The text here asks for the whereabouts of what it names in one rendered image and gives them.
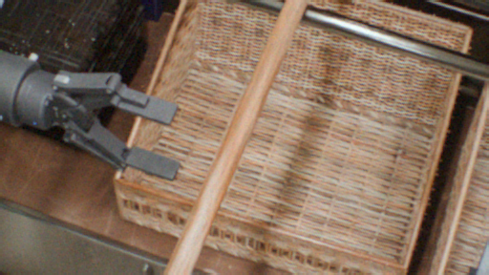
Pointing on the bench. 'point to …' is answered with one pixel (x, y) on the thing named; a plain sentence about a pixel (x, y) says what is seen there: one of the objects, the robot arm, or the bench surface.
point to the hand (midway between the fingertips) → (167, 142)
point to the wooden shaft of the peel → (235, 141)
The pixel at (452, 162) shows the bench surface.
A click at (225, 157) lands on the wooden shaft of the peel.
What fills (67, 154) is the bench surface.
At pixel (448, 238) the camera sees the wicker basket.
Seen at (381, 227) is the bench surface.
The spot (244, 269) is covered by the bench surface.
